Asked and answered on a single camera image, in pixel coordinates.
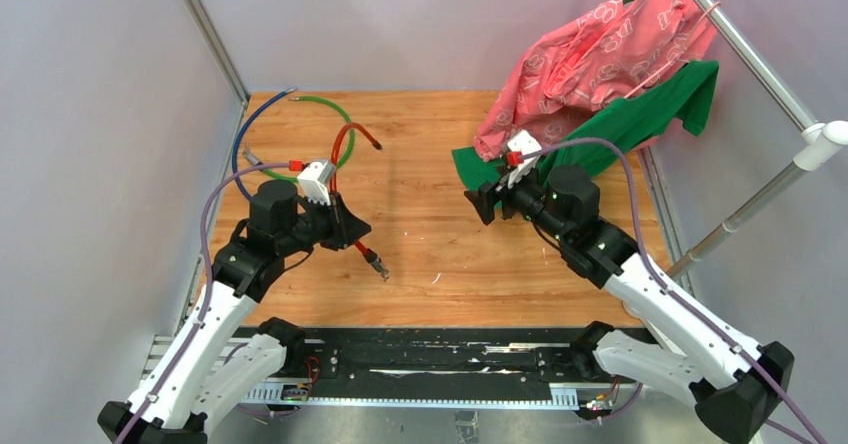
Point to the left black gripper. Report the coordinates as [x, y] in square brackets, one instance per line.
[350, 225]

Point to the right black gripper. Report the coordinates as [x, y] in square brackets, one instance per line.
[486, 197]

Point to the red cable lock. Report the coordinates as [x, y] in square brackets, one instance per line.
[342, 154]

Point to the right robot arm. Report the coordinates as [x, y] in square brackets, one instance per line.
[732, 382]

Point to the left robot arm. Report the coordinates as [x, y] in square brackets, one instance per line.
[185, 397]

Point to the pink patterned garment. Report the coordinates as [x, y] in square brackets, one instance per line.
[578, 69]

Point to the green t-shirt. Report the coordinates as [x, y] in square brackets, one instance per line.
[627, 123]

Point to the pink clothes hanger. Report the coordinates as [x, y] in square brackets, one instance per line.
[678, 54]

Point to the metal clothes rack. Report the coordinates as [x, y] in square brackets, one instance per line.
[756, 164]

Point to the green cable lock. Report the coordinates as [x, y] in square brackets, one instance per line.
[315, 130]

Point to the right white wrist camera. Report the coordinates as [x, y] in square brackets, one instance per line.
[521, 157]

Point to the blue cable lock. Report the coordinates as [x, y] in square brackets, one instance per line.
[240, 135]

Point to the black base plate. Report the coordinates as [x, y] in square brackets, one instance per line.
[464, 364]

